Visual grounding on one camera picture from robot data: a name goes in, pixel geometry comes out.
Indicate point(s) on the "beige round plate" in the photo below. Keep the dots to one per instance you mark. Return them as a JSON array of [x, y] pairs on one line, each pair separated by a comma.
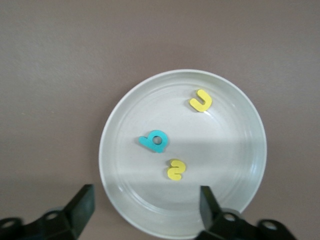
[[220, 155]]

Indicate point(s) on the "yellow foam letter u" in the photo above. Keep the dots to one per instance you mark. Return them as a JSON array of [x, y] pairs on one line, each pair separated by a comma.
[[205, 106]]

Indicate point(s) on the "teal foam letter b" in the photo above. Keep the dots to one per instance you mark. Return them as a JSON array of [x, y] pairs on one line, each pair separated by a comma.
[[147, 142]]

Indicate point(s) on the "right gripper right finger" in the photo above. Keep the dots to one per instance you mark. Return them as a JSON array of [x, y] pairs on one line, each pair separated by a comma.
[[212, 217]]

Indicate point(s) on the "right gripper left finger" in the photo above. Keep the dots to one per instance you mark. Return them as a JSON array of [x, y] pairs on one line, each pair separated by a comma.
[[77, 212]]

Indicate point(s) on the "yellow foam letter s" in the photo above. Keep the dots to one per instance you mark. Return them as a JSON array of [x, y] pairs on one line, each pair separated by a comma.
[[175, 176]]

